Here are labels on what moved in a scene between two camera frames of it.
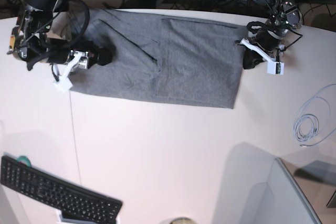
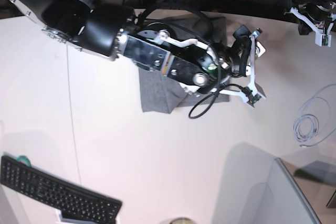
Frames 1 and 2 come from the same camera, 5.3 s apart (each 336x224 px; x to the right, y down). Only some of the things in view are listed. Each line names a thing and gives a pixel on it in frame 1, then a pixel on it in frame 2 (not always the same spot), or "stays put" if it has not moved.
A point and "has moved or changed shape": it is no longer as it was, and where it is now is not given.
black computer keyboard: [70, 200] stays put
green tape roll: [24, 158] stays put
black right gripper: [265, 38] -> [319, 12]
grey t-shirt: [164, 57] has moved or changed shape
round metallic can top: [182, 220] stays put
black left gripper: [70, 55] -> [238, 55]
